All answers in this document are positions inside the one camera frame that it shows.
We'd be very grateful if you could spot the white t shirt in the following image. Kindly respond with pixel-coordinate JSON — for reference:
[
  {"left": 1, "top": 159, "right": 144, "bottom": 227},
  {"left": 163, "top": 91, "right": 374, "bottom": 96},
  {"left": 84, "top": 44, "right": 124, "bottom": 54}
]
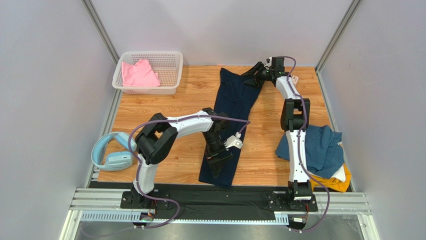
[{"left": 307, "top": 164, "right": 347, "bottom": 183}]

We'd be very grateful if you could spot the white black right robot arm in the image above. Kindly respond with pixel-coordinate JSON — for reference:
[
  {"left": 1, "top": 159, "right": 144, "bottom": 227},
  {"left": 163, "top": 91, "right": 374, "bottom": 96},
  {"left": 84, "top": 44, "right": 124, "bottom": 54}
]
[{"left": 243, "top": 56, "right": 314, "bottom": 211}]

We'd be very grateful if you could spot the corner aluminium post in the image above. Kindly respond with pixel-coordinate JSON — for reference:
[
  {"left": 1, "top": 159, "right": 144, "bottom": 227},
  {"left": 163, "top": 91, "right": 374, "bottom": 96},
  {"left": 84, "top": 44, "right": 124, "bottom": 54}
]
[
  {"left": 315, "top": 0, "right": 363, "bottom": 74},
  {"left": 81, "top": 0, "right": 120, "bottom": 65}
]

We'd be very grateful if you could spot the yellow t shirt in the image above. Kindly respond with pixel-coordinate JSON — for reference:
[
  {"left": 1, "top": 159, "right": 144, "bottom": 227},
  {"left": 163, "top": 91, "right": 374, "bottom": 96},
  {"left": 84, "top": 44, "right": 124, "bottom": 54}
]
[{"left": 311, "top": 163, "right": 352, "bottom": 192}]

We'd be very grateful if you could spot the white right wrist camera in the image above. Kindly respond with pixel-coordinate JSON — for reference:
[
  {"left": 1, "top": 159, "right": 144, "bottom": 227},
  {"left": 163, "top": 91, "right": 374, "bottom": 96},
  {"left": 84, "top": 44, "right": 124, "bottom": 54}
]
[{"left": 263, "top": 57, "right": 272, "bottom": 67}]

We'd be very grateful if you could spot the right corner aluminium post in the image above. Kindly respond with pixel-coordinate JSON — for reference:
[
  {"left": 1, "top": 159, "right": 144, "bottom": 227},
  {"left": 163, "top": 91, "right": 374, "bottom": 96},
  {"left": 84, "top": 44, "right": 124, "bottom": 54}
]
[{"left": 315, "top": 0, "right": 363, "bottom": 74}]

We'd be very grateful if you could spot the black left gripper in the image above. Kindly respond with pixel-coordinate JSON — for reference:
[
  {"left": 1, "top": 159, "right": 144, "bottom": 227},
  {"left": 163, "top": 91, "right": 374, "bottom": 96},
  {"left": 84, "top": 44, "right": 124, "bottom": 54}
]
[{"left": 202, "top": 130, "right": 233, "bottom": 176}]

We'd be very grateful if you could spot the navy blue t shirt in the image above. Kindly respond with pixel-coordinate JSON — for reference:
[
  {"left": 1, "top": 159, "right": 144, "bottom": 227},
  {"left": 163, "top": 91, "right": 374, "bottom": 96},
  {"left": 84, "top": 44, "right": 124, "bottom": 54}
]
[{"left": 198, "top": 68, "right": 261, "bottom": 187}]

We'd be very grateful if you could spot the left corner aluminium post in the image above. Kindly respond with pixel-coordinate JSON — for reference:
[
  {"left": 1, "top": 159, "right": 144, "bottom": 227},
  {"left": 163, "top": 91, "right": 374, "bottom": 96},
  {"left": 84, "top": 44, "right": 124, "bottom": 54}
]
[{"left": 81, "top": 0, "right": 120, "bottom": 65}]

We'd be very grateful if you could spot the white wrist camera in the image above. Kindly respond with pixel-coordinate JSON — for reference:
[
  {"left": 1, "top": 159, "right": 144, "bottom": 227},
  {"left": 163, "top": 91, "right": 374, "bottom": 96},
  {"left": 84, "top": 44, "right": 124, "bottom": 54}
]
[
  {"left": 263, "top": 57, "right": 272, "bottom": 67},
  {"left": 224, "top": 132, "right": 244, "bottom": 149}
]

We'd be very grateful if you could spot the white perforated plastic basket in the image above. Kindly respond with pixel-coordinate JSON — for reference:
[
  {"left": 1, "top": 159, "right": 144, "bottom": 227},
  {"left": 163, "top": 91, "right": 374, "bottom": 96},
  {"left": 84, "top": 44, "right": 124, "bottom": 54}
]
[{"left": 112, "top": 51, "right": 184, "bottom": 95}]

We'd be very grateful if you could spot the teal blue t shirt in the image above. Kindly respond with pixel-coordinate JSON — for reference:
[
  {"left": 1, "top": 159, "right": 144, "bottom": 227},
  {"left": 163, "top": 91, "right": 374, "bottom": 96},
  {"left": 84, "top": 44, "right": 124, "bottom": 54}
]
[{"left": 275, "top": 125, "right": 345, "bottom": 183}]

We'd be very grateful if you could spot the pink t shirt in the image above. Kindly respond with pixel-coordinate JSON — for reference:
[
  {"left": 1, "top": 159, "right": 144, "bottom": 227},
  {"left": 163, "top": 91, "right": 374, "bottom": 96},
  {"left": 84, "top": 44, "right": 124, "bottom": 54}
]
[{"left": 121, "top": 59, "right": 161, "bottom": 88}]

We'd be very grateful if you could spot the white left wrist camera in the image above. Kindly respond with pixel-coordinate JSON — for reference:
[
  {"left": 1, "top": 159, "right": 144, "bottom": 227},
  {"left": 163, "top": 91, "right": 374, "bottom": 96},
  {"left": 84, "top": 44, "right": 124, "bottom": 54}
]
[{"left": 224, "top": 132, "right": 244, "bottom": 149}]

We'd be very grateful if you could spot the aluminium front rail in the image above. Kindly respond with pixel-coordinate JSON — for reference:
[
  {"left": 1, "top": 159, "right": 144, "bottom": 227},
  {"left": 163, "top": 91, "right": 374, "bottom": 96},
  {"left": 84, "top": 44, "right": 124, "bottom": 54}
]
[{"left": 60, "top": 188, "right": 380, "bottom": 240}]

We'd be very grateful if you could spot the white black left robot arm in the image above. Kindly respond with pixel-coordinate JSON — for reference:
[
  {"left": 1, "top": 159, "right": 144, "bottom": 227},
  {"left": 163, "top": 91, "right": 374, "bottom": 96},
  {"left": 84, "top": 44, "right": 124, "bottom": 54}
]
[{"left": 120, "top": 107, "right": 233, "bottom": 209}]

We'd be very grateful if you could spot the small pink white box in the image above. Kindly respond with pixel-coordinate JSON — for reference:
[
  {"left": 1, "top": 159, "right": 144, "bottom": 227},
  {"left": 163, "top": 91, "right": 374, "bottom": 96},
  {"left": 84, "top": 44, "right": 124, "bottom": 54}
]
[{"left": 291, "top": 75, "right": 299, "bottom": 85}]

